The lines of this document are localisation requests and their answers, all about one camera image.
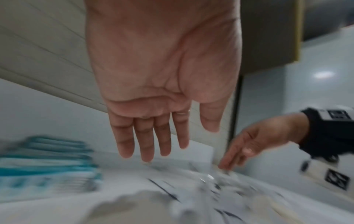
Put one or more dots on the white table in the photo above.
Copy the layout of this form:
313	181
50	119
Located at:
41	210

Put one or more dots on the person's left hand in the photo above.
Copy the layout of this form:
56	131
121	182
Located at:
166	65

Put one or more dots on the person's right hand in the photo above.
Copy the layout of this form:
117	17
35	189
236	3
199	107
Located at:
262	135

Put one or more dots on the white sachets stack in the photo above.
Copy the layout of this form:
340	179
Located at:
166	196

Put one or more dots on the teal wet wipe packets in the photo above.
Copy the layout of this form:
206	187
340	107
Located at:
47	170

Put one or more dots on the dark door frame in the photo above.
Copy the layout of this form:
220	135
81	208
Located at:
268	37

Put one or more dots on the beige soap bars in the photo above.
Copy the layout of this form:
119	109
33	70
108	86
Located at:
282	211

